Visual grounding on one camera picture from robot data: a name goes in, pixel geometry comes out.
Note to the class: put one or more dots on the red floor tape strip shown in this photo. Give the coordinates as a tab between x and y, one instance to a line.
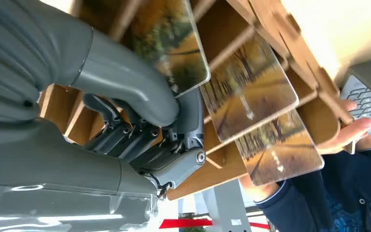
185	223

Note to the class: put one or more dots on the grey laptop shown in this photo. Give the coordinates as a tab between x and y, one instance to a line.
364	102

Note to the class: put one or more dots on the grey kiosk stand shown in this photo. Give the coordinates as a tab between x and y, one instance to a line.
230	208

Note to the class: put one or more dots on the person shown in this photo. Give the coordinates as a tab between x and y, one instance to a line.
332	192

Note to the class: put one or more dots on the wooden slotted card rack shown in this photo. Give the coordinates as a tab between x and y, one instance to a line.
316	125

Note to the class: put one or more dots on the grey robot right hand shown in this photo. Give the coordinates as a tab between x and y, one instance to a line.
60	179

